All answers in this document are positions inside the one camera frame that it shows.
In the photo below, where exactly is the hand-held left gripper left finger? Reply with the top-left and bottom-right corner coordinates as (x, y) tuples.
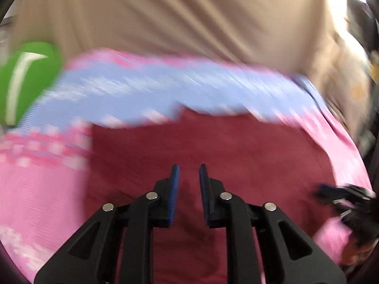
(34, 164), (180, 284)

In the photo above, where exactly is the pink floral bed sheet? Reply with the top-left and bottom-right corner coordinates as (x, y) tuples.
(0, 47), (374, 275)

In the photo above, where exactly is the cream floral curtain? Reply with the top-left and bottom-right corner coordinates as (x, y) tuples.
(314, 32), (374, 142)

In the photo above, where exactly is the maroon puffer jacket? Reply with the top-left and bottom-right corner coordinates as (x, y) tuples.
(83, 106), (353, 284)

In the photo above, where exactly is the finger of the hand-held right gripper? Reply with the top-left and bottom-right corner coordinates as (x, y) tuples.
(314, 183), (351, 206)

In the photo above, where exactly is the beige backdrop cloth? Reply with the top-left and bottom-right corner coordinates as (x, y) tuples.
(12, 0), (338, 66)

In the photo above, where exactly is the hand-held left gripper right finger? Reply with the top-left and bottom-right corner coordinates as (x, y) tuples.
(199, 164), (347, 284)

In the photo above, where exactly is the green plush pillow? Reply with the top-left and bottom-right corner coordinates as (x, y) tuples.
(0, 41), (63, 126)

